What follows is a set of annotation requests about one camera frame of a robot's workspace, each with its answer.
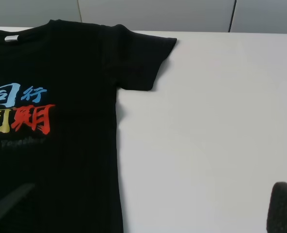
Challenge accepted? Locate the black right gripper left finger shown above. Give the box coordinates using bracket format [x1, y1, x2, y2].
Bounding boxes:
[0, 183, 35, 220]

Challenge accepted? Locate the black printed t-shirt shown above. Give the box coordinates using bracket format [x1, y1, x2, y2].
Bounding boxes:
[0, 20, 176, 233]

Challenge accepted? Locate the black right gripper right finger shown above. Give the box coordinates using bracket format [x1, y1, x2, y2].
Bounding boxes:
[266, 182, 287, 233]

